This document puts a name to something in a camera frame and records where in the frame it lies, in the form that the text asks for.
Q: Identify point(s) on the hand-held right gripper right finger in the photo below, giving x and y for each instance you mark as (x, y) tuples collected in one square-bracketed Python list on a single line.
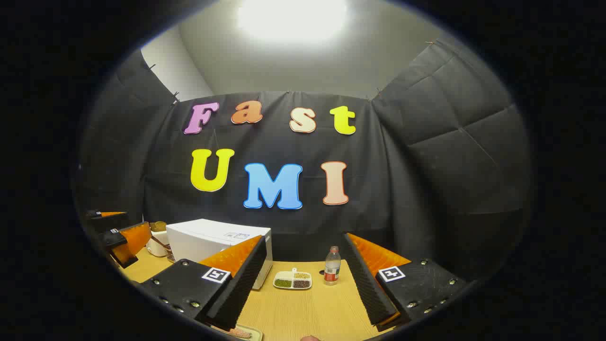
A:
[(367, 284)]

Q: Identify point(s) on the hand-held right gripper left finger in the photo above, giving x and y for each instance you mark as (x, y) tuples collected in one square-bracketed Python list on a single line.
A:
[(246, 284)]

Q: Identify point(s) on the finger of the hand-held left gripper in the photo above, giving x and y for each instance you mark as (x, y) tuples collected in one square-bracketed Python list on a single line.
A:
[(111, 222), (130, 241)]

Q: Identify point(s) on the white microwave oven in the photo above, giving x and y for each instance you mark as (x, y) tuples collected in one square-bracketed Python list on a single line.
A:
[(199, 239)]

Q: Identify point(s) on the white toaster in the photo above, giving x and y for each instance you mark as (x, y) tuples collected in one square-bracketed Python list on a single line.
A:
[(155, 246)]

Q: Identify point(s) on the wooden spoon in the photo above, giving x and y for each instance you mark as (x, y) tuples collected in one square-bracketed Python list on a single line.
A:
[(160, 241)]

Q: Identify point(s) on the brown toast slice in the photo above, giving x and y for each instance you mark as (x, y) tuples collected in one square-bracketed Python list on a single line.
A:
[(158, 226)]

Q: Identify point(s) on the clear plastic bottle red label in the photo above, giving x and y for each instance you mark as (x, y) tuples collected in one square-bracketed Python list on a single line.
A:
[(332, 267)]

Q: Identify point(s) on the white sectioned bean dish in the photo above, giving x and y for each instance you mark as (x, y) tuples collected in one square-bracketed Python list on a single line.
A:
[(292, 279)]

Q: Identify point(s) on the pale rectangular plate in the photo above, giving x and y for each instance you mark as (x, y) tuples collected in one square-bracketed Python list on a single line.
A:
[(253, 331)]

